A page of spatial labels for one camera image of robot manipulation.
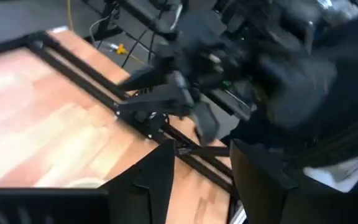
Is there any black cable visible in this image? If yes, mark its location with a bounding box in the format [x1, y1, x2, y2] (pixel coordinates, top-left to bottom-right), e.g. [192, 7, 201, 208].
[119, 18, 158, 69]

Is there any black aluminium table frame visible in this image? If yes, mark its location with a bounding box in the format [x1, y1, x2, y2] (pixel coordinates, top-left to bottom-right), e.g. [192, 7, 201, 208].
[0, 29, 239, 200]

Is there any grey box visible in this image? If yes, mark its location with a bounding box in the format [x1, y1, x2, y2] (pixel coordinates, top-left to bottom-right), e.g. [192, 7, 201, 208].
[303, 151, 358, 194]

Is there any black stand leg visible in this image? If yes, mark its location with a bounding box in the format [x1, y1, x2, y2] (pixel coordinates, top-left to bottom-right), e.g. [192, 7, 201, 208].
[116, 0, 180, 35]

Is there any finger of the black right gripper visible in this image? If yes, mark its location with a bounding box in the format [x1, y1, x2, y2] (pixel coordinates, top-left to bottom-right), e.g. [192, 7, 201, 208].
[116, 74, 195, 116]
[118, 67, 180, 91]

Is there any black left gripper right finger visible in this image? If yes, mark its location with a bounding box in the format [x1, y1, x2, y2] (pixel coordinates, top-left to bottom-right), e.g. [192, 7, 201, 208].
[229, 138, 300, 224]

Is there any beige plastic tray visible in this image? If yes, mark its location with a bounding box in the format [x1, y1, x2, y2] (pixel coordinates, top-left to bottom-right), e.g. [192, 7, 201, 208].
[63, 177, 107, 189]

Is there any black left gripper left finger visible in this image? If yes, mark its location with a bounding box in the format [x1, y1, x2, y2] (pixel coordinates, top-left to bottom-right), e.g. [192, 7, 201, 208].
[99, 139, 176, 224]

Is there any yellow power plug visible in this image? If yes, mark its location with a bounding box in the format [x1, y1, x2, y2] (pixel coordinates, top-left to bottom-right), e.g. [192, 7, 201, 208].
[116, 43, 129, 56]

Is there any yellow extension cable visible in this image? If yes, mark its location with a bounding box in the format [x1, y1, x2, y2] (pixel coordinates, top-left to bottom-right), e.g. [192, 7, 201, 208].
[66, 0, 75, 30]

